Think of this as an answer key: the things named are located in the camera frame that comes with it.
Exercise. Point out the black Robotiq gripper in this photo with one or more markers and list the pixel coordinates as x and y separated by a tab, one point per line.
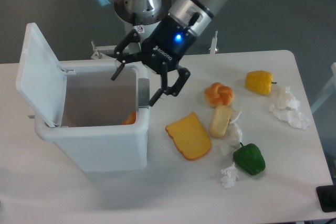
165	45

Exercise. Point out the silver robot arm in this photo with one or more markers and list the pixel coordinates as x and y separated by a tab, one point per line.
194	16

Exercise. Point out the round braided bread roll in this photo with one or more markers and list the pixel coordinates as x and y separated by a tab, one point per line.
219	94

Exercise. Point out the pale rectangular bread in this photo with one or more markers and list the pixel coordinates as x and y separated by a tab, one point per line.
220	121

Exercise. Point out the white trash can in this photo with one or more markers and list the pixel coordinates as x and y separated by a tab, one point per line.
91	134

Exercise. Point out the crumpled tissue under bread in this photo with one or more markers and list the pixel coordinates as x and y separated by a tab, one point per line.
233	136

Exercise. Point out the white trash can lid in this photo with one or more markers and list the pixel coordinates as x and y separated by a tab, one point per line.
41	79

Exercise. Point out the orange toast slice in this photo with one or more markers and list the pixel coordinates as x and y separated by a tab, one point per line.
189	137

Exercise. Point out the yellow bell pepper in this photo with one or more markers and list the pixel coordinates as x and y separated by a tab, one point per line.
259	82

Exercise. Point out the green bell pepper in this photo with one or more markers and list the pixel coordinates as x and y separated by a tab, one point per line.
249	158

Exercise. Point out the large crumpled white tissue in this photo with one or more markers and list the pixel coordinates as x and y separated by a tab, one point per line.
287	109

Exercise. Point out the small crumpled white tissue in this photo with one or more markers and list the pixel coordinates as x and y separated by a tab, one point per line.
229	176

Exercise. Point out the black device at edge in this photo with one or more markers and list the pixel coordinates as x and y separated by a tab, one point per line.
326	197

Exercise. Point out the white metal base frame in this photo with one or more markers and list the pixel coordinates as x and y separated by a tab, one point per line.
107	52

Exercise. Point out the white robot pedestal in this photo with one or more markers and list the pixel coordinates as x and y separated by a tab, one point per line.
141	15

